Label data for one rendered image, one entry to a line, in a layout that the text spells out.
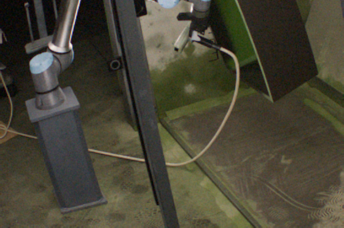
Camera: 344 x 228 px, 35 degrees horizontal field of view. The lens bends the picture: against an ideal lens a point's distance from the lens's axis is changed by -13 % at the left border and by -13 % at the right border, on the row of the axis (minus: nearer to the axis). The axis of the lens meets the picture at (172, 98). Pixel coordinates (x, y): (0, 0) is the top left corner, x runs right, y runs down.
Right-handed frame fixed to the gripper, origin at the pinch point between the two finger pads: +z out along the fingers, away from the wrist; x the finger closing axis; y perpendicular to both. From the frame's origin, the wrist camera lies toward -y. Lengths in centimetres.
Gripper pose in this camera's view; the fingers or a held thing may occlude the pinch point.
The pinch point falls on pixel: (191, 37)
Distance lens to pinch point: 317.7
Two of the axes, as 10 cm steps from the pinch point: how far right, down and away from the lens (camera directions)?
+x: 4.1, -7.1, 5.7
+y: 9.1, 3.8, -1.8
